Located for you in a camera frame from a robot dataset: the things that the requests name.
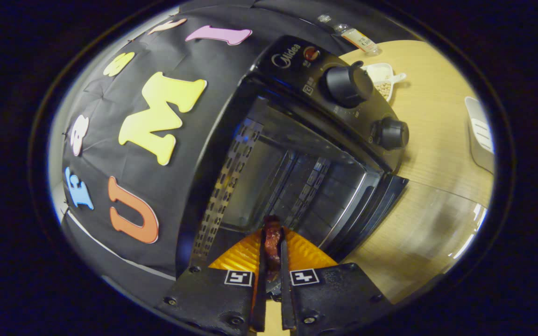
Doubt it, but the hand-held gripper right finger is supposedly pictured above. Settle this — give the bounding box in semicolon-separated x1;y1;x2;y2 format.
279;228;396;336

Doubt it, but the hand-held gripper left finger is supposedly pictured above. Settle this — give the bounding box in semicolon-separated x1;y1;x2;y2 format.
157;229;267;334

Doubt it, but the red meat piece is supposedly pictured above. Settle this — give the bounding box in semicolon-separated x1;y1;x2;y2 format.
262;215;284;283

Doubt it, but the black toaster oven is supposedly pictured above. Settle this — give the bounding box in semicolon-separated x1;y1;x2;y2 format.
176;35;490;306

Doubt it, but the white divided plate with beans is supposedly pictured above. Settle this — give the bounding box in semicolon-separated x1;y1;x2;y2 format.
361;63;407;102

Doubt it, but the white rectangular tray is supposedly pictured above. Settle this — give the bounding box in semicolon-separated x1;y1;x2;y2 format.
464;97;495;174

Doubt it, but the black backdrop cloth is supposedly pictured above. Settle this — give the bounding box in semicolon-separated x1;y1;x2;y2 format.
47;0;419;299

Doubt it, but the clear plastic bottle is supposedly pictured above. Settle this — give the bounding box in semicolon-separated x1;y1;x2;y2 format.
333;23;382;56

